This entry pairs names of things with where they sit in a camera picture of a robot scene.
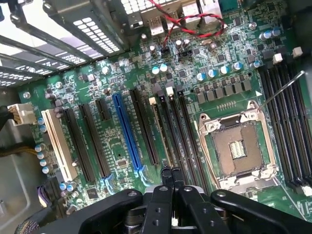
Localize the RAM slot with black latch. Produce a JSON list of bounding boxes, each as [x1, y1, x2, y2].
[[177, 90, 211, 194], [157, 92, 193, 186]]

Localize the RAM slot with white latch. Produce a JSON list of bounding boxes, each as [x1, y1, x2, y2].
[[166, 87, 202, 187], [148, 97, 176, 169]]

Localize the metal socket locking lever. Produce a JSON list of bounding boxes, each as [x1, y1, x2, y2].
[[195, 119, 220, 189], [258, 70, 305, 112]]

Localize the metal CPU socket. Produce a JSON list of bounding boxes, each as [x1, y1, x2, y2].
[[197, 100, 280, 190]]

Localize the green motherboard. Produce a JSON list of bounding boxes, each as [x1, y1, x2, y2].
[[17, 0, 312, 222]]

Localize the blue expansion slot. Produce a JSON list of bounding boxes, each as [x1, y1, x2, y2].
[[112, 93, 144, 172]]

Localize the long black expansion slot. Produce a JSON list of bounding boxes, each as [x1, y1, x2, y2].
[[62, 108, 96, 184], [79, 103, 112, 179], [129, 88, 160, 167]]

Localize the short black expansion slot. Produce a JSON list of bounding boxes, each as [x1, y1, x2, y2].
[[96, 98, 112, 121]]

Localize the white expansion slot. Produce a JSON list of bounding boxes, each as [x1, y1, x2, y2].
[[40, 109, 79, 184]]

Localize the grey metal PC case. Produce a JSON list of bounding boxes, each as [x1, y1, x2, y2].
[[0, 0, 312, 234]]

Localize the white power connector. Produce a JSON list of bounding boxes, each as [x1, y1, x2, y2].
[[7, 103, 38, 125]]

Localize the metal rear port block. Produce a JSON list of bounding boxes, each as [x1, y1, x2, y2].
[[140, 9, 164, 36]]

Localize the purple wire connector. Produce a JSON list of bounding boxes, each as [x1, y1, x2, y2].
[[36, 177, 63, 208]]

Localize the braided sleeve cable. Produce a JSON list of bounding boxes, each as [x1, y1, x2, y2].
[[14, 218, 40, 234]]

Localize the yellow black braided cable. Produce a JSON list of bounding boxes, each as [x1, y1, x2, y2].
[[0, 143, 40, 158]]

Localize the red and black twisted wire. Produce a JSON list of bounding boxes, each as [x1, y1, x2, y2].
[[147, 0, 226, 53]]

